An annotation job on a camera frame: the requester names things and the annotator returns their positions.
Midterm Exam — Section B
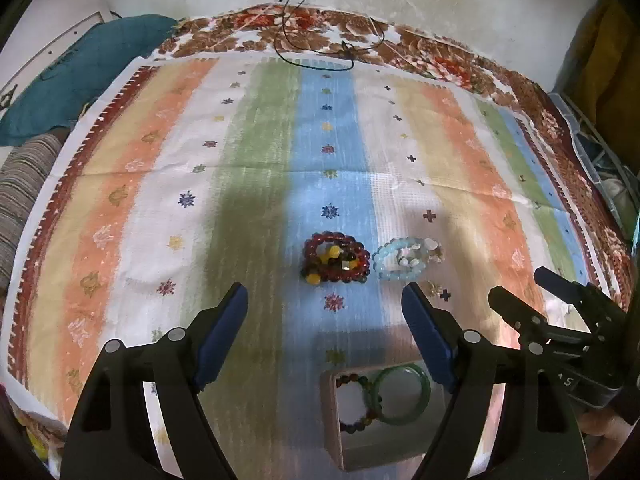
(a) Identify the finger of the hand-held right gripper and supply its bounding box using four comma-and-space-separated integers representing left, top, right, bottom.
487, 285, 551, 343
533, 267, 596, 311

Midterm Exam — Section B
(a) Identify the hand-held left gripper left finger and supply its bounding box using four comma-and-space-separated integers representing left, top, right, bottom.
59, 282, 250, 480

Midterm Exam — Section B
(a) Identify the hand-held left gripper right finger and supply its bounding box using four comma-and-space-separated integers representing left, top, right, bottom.
401, 281, 591, 480

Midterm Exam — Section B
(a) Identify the green jade bangle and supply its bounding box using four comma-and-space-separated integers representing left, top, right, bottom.
367, 364, 432, 426

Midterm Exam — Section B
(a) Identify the light blue bead bracelet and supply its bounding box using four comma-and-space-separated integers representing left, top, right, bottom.
372, 239, 427, 282

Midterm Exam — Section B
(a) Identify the white flower charm bracelet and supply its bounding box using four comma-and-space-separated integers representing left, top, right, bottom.
397, 237, 447, 270

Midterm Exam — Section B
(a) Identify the multicoloured bead bracelet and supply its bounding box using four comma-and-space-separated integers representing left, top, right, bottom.
336, 374, 385, 436

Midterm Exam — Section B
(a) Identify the yellow and dark bead bracelet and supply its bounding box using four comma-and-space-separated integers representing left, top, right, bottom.
300, 242, 372, 287

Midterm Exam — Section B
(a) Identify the dark red bead bracelet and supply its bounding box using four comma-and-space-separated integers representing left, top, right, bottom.
303, 231, 357, 273

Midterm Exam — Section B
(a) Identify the metal tin box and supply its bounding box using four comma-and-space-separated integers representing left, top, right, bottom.
320, 361, 452, 472

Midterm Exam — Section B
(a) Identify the person's right hand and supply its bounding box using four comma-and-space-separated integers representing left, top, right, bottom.
580, 405, 636, 456

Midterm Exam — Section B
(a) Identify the pastel striped bedsheet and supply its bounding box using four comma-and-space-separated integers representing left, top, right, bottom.
0, 52, 626, 463

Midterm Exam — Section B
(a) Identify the yellow cloth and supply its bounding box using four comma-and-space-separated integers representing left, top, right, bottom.
570, 0, 640, 136

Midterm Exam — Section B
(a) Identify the striped bolster pillow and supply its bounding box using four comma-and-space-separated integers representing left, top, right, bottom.
0, 132, 64, 291

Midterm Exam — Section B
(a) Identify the teal pillow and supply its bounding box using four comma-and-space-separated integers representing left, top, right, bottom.
0, 14, 179, 147

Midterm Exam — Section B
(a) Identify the white bed headboard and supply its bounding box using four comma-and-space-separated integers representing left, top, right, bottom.
0, 9, 123, 116

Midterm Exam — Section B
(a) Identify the black cable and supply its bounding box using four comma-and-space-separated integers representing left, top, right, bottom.
272, 0, 386, 69

